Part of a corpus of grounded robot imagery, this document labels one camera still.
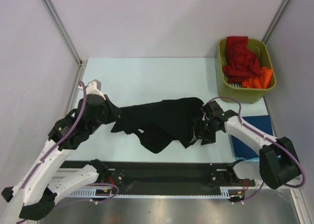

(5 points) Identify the black t shirt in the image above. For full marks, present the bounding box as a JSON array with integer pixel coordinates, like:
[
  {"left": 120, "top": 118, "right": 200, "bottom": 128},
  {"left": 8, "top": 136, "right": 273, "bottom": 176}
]
[{"left": 111, "top": 97, "right": 204, "bottom": 153}]

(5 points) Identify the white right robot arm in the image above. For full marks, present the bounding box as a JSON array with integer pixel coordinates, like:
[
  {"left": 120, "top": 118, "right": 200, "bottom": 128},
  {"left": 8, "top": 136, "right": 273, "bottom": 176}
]
[{"left": 193, "top": 110, "right": 306, "bottom": 189}]

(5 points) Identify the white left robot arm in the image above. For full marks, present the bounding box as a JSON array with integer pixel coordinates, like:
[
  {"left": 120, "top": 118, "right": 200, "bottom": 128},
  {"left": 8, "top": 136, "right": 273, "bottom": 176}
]
[{"left": 0, "top": 94, "right": 122, "bottom": 224}]

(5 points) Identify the folded light blue t shirt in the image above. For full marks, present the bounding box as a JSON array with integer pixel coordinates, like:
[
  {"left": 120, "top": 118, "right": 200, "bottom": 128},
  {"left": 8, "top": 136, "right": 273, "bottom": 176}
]
[{"left": 236, "top": 156, "right": 260, "bottom": 161}]

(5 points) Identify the green plastic basket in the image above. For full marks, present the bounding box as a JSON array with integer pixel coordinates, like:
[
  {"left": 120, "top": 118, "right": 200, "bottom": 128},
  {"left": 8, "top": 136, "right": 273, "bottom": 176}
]
[{"left": 216, "top": 36, "right": 276, "bottom": 103}]

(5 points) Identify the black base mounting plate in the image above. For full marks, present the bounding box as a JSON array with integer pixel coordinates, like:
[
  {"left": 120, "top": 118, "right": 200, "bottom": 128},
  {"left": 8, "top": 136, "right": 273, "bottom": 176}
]
[{"left": 61, "top": 159, "right": 255, "bottom": 189}]

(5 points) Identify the folded dark blue t shirt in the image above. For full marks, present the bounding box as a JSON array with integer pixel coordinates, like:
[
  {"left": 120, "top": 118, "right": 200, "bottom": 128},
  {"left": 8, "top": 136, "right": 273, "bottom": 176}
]
[{"left": 225, "top": 115, "right": 277, "bottom": 158}]

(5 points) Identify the orange t shirt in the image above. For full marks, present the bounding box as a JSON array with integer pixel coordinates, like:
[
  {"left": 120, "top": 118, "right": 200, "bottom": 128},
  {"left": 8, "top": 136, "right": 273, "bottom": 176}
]
[{"left": 241, "top": 67, "right": 273, "bottom": 89}]

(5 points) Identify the red t shirt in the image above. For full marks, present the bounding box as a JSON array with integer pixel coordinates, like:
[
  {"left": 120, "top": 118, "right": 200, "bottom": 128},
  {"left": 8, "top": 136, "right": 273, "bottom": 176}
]
[{"left": 222, "top": 36, "right": 261, "bottom": 83}]

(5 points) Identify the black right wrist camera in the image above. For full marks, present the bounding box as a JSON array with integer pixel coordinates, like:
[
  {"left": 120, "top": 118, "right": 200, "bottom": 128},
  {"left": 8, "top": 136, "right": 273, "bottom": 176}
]
[{"left": 201, "top": 100, "right": 224, "bottom": 120}]

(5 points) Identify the white slotted cable duct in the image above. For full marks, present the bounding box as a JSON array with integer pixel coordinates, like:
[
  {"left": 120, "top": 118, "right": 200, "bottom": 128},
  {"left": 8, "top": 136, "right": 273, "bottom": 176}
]
[{"left": 67, "top": 185, "right": 244, "bottom": 199}]

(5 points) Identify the aluminium frame post left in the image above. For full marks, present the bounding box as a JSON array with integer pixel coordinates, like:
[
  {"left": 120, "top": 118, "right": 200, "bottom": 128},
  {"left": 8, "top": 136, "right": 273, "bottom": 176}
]
[{"left": 41, "top": 0, "right": 82, "bottom": 66}]

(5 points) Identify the aluminium frame post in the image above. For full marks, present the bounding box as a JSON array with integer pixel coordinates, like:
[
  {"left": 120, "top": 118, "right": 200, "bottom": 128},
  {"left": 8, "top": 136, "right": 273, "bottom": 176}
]
[
  {"left": 41, "top": 0, "right": 82, "bottom": 66},
  {"left": 262, "top": 0, "right": 291, "bottom": 44}
]

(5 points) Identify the aluminium frame post right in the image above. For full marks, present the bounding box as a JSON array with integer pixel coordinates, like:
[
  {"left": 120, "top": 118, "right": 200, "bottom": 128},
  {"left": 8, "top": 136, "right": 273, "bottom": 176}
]
[{"left": 262, "top": 0, "right": 291, "bottom": 44}]

